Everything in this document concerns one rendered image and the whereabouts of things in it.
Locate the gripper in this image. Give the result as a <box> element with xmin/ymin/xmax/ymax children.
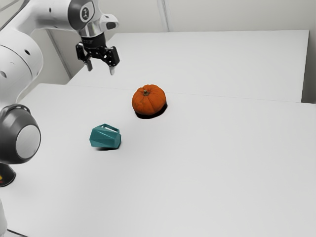
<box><xmin>75</xmin><ymin>33</ymin><xmax>121</xmax><ymax>76</ymax></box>

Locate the teal faceted mug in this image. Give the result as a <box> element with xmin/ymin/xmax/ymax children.
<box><xmin>89</xmin><ymin>123</ymin><xmax>122</xmax><ymax>150</ymax></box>

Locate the orange pumpkin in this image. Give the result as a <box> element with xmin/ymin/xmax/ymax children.
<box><xmin>131</xmin><ymin>84</ymin><xmax>166</xmax><ymax>116</ymax></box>

